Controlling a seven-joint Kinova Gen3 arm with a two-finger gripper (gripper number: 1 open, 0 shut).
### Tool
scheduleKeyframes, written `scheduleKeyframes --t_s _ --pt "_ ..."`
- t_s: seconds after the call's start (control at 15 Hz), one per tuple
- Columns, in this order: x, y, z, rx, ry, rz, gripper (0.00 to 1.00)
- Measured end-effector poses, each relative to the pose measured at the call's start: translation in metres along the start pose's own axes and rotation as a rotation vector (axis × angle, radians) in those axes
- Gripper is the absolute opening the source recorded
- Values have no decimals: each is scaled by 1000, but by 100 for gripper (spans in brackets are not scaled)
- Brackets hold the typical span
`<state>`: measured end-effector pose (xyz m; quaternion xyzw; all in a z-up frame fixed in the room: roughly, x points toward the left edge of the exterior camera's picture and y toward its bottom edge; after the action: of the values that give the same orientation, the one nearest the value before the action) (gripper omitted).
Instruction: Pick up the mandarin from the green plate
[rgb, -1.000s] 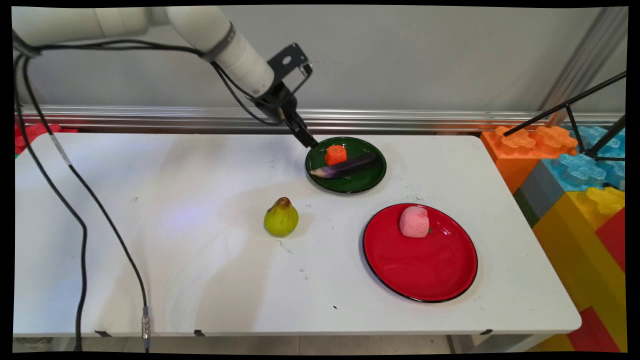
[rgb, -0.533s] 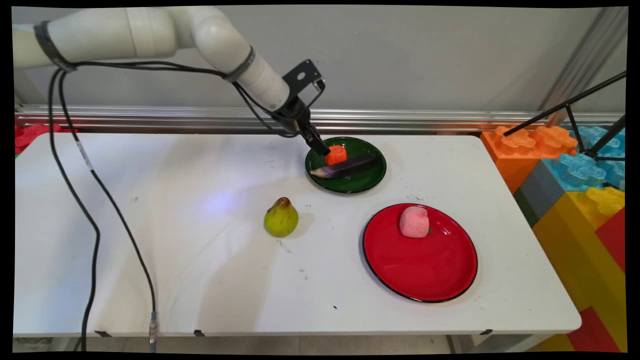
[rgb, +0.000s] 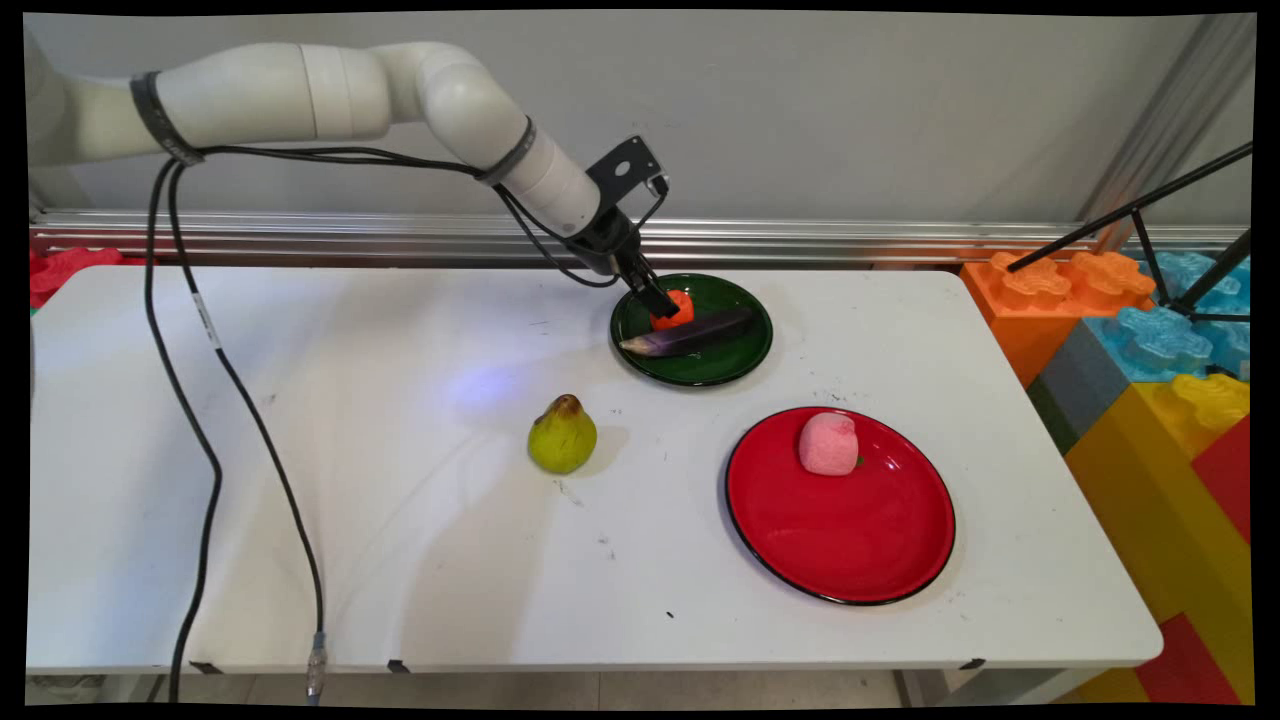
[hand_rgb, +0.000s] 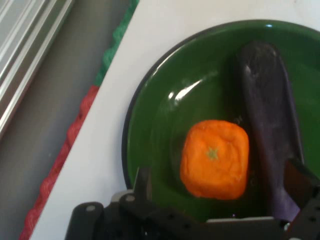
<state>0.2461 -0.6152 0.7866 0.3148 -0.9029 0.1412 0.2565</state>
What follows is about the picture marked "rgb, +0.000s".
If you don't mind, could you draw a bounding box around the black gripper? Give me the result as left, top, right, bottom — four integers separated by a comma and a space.
573, 204, 682, 321

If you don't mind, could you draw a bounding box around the orange toy pepper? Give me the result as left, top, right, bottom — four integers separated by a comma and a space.
650, 290, 696, 333

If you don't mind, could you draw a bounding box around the purple toy eggplant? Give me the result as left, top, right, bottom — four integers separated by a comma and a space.
620, 308, 756, 359

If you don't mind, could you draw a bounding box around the dark green plate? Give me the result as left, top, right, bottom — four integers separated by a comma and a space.
611, 273, 775, 388

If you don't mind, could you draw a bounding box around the green toy pear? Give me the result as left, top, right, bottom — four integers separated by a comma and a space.
527, 393, 599, 475

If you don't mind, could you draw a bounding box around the pink toy peach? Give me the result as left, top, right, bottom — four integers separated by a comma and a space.
798, 411, 861, 477

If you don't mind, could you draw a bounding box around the red plate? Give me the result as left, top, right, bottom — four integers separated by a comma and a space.
725, 406, 957, 607

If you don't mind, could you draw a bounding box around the orange giant building block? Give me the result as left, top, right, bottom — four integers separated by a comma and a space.
960, 250, 1157, 391

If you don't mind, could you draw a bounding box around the grey giant building block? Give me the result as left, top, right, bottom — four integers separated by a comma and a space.
1028, 320, 1131, 456

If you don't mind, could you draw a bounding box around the black tripod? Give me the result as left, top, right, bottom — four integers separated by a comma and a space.
1005, 143, 1253, 326

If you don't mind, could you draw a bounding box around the blue giant building block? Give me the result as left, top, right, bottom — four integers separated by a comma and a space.
1085, 252, 1251, 386

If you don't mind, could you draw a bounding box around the yellow giant building block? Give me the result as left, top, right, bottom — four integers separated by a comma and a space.
1065, 375, 1251, 701

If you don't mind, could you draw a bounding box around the red block beside yellow block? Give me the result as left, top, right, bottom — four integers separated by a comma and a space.
1190, 415, 1251, 546

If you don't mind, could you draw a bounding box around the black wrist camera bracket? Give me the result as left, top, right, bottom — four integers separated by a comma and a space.
585, 135, 671, 207

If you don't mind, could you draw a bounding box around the black velcro strap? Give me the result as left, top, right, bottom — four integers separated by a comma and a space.
474, 117, 538, 188
129, 70, 206, 167

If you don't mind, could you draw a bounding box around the aluminium rail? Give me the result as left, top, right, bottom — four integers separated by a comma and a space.
30, 208, 1251, 269

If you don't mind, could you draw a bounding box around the black cable with silver connector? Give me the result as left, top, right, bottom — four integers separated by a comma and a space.
165, 143, 669, 704

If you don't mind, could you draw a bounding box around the plain black cable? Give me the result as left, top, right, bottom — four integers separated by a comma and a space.
143, 143, 623, 704

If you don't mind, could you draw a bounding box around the aluminium frame post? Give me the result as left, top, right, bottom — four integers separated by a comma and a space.
1080, 15, 1256, 251

